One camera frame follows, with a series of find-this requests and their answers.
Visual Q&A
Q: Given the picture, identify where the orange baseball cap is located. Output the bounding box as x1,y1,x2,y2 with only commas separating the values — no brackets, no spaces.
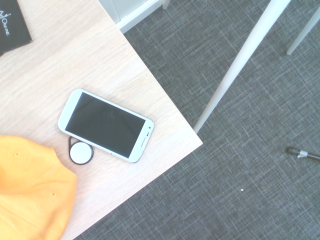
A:
0,135,78,240

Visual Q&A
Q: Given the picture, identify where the white smartphone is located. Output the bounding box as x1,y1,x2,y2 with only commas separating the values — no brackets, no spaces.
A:
57,88,155,164

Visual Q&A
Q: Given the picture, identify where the round white key fob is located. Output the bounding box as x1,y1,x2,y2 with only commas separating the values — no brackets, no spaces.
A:
67,136,95,166

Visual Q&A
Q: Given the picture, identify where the white coat rack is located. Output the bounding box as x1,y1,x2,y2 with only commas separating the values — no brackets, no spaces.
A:
162,0,320,135

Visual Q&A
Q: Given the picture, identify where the wood dresser with grey drawers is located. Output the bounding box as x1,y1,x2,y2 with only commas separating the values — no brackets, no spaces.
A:
0,0,204,240

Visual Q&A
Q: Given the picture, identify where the white baseboard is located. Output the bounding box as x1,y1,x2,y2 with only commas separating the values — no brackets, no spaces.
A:
97,0,164,35

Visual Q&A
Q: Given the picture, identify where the black card with white print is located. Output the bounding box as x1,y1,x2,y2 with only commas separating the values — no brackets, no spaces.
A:
0,0,34,57

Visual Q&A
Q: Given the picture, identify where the black cable with white tape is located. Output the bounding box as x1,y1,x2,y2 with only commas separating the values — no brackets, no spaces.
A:
285,146,320,162

